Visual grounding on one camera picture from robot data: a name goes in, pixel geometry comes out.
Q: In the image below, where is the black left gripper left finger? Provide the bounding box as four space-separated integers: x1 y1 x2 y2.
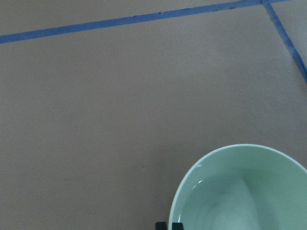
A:
155 222 167 230

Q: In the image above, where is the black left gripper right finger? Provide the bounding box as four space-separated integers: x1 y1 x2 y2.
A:
171 222 184 230

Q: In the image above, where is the pale green bowl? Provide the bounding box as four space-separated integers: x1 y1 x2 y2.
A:
168 144 307 230

